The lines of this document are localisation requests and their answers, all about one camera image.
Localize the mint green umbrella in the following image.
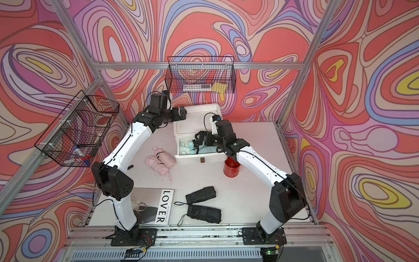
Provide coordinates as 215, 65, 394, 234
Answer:
196, 146, 217, 155
179, 141, 196, 156

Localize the white three-drawer cabinet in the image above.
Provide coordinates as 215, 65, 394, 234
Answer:
173, 104, 227, 165

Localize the black umbrella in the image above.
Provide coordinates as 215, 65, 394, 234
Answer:
177, 205, 222, 227
185, 186, 217, 205

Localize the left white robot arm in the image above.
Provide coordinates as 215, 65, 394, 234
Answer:
91, 91, 187, 235

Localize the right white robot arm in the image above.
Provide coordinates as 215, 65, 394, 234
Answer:
209, 120, 307, 242

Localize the pink folded umbrella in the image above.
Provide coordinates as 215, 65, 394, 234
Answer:
152, 147, 177, 169
145, 156, 172, 181

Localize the red metal cup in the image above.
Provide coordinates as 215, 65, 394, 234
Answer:
223, 157, 241, 178

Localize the clear box in basket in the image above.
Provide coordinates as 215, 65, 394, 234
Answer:
182, 84, 212, 92

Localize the red marker in basket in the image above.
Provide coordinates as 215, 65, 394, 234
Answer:
75, 156, 91, 165

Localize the LOVER magazine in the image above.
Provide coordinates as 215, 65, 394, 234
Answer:
131, 188, 175, 226

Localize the blue marker in basket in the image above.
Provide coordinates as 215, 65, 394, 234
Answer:
73, 146, 85, 157

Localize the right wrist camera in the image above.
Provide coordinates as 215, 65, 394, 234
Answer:
211, 114, 222, 135

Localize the black wire basket back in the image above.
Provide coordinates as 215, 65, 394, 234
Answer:
165, 55, 237, 94

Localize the black wire basket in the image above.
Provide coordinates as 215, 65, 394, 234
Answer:
34, 91, 120, 168
165, 55, 237, 94

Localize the black wire basket left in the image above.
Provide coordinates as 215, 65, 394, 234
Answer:
34, 91, 120, 168

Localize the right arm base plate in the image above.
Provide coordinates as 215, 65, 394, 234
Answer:
238, 227, 287, 246

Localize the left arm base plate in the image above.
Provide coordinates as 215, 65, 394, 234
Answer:
106, 227, 157, 247

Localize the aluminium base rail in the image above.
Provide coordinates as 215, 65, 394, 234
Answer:
56, 223, 342, 262

